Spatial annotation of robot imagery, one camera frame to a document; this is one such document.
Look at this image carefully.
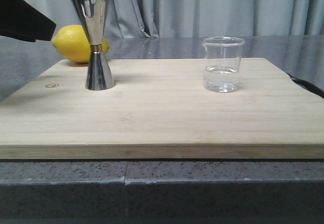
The black cutting board strap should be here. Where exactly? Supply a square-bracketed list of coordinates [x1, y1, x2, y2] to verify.
[288, 72, 324, 96]

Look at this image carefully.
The yellow lemon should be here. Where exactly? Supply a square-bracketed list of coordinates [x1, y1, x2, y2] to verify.
[51, 24, 110, 64]

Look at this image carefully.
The grey curtain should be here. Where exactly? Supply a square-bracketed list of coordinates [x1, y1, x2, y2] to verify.
[25, 0, 323, 38]

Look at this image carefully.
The clear glass beaker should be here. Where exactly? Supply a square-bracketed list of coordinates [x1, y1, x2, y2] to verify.
[202, 36, 245, 93]

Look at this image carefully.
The light wooden cutting board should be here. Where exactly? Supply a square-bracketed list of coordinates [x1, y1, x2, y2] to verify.
[1, 58, 323, 159]

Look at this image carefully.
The steel double jigger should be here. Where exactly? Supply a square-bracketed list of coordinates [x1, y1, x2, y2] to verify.
[71, 0, 115, 91]

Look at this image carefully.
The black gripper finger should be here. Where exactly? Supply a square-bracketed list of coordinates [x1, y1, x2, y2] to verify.
[1, 0, 56, 42]

